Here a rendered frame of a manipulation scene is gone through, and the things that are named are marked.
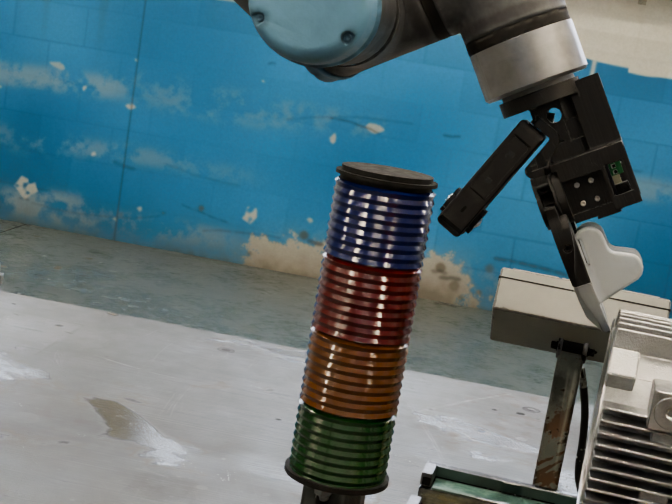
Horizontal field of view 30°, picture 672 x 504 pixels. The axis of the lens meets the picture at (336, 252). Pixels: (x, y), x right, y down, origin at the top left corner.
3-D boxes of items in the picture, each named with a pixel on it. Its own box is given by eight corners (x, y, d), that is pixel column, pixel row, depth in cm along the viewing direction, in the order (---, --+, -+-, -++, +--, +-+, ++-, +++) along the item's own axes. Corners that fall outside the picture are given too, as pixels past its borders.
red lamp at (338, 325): (417, 332, 77) (430, 261, 76) (401, 353, 71) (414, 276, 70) (323, 313, 78) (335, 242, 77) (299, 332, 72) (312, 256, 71)
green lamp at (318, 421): (392, 471, 78) (405, 402, 78) (375, 502, 73) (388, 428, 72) (301, 449, 80) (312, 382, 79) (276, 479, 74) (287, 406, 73)
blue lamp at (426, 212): (430, 261, 76) (443, 188, 75) (414, 276, 70) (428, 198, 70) (335, 242, 77) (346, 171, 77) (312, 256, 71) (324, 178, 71)
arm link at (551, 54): (464, 56, 102) (476, 58, 112) (484, 113, 102) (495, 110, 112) (569, 16, 100) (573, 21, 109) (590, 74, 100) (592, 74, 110)
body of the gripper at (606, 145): (645, 209, 101) (596, 68, 101) (544, 243, 104) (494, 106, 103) (643, 200, 109) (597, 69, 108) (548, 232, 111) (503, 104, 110)
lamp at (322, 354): (405, 402, 78) (417, 332, 77) (388, 428, 72) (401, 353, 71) (312, 382, 79) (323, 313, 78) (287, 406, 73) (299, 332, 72)
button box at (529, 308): (654, 375, 127) (661, 330, 130) (665, 342, 121) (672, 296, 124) (488, 340, 131) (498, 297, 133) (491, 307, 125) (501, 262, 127)
